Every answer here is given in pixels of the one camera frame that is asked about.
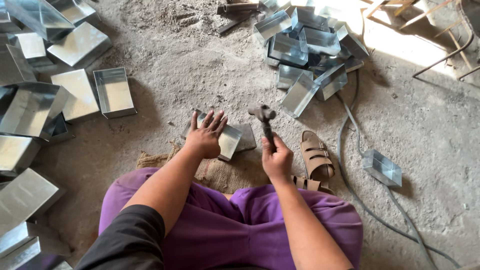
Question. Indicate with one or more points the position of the brown burlap sack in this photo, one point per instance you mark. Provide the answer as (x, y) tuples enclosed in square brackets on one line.
[(217, 172)]

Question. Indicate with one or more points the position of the rusty rod frame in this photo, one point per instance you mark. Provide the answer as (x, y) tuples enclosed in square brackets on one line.
[(450, 41)]

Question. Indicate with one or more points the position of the person's right hand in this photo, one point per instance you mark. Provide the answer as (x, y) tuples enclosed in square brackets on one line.
[(278, 161)]

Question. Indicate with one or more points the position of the rusty metal pipe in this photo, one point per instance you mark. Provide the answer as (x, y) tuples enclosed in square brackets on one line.
[(240, 7)]

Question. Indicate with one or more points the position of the single galvanised steel box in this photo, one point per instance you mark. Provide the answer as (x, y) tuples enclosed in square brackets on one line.
[(382, 168), (231, 140)]

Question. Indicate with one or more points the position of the dark flat metal bar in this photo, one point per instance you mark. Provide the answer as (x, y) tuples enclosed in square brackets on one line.
[(234, 23)]

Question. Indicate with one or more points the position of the person's left hand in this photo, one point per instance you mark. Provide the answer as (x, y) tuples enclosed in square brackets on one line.
[(204, 140)]

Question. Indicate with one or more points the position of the heap of sheet metal boxes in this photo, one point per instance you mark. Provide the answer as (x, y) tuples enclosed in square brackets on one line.
[(307, 48), (30, 108)]

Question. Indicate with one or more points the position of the dark iron hammer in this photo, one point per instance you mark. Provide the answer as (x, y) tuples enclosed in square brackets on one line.
[(263, 112)]

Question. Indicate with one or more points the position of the person's black shirt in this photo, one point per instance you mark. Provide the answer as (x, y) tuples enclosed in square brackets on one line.
[(127, 240)]

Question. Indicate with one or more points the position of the person's purple trousers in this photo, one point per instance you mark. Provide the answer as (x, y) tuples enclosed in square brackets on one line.
[(225, 228)]

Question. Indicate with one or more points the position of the dark flat iron block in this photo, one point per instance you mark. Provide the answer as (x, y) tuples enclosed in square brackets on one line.
[(247, 137)]

